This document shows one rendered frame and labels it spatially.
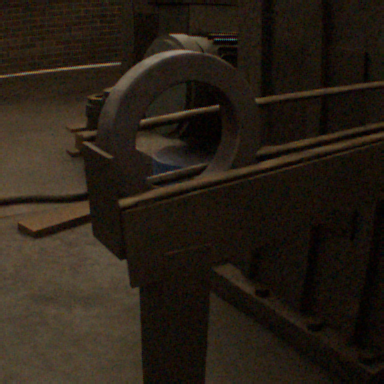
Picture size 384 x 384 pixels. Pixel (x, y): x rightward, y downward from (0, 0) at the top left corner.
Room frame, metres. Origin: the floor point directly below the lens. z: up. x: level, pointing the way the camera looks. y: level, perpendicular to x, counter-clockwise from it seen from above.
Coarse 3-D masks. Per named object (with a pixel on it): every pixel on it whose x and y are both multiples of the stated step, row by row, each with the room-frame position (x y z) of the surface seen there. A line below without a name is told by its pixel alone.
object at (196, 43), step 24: (168, 48) 2.08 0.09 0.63; (192, 48) 2.04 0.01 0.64; (216, 48) 2.10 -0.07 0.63; (168, 96) 2.07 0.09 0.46; (192, 96) 1.97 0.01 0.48; (192, 120) 1.99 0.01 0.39; (216, 120) 2.06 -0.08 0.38; (144, 144) 2.23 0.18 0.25; (168, 144) 2.23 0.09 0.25; (192, 144) 2.23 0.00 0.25; (216, 144) 2.10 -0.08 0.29; (144, 168) 2.11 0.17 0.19; (216, 264) 1.71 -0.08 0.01
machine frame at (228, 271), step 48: (240, 0) 1.59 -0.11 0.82; (288, 0) 1.42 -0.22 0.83; (336, 0) 1.28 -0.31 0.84; (240, 48) 1.59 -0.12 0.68; (288, 48) 1.41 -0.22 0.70; (336, 48) 1.27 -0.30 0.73; (336, 96) 1.26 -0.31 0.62; (288, 240) 1.39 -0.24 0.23; (336, 240) 1.24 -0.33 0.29; (240, 288) 1.45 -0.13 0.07; (288, 288) 1.37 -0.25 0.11; (336, 288) 1.22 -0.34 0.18; (288, 336) 1.26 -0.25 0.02; (336, 336) 1.17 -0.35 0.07
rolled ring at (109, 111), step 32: (160, 64) 0.61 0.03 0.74; (192, 64) 0.63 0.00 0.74; (224, 64) 0.65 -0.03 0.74; (128, 96) 0.59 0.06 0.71; (224, 96) 0.65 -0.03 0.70; (128, 128) 0.59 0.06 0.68; (224, 128) 0.68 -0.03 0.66; (256, 128) 0.67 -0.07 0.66; (128, 160) 0.59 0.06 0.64; (224, 160) 0.66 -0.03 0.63; (128, 192) 0.59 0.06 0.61; (192, 192) 0.63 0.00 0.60
